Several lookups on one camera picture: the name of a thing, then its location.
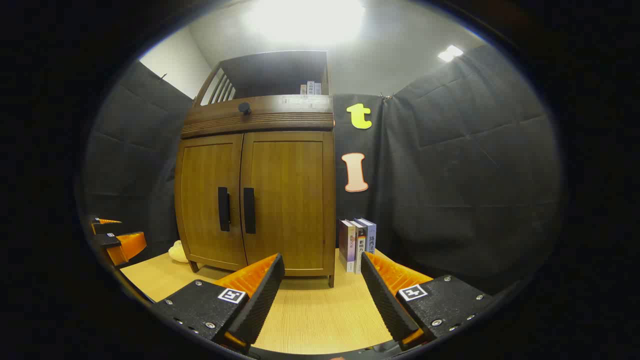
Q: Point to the black round drawer knob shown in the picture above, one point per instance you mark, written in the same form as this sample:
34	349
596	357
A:
244	107

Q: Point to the wooden cabinet drawer front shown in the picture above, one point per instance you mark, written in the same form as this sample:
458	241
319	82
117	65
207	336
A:
290	117

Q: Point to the ceiling light panel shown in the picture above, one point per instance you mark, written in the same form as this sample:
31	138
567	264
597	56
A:
450	53

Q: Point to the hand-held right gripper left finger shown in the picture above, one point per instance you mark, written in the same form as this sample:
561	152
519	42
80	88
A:
260	305

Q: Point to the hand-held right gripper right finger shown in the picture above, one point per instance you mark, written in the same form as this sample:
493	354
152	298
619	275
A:
385	305

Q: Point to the black backdrop cloth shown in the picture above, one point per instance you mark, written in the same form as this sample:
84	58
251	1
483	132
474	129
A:
475	175

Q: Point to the wooden double-door shoe cabinet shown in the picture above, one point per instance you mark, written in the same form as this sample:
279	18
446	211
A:
275	70

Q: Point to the white orange spine book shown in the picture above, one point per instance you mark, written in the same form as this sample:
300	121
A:
360	250

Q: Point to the grey shelf book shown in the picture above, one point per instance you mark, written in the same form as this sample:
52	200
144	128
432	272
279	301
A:
318	89

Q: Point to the wooden cabinet door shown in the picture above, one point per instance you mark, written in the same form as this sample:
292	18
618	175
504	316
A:
295	200
205	200

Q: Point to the dark purple book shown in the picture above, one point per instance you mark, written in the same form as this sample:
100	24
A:
346	245

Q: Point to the cream plush toy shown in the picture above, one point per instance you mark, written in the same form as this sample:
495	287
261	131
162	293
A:
177	251

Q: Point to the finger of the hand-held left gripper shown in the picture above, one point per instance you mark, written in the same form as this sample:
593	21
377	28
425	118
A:
105	241
95	220

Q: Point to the white shelf book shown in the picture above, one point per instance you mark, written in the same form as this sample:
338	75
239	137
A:
310	88

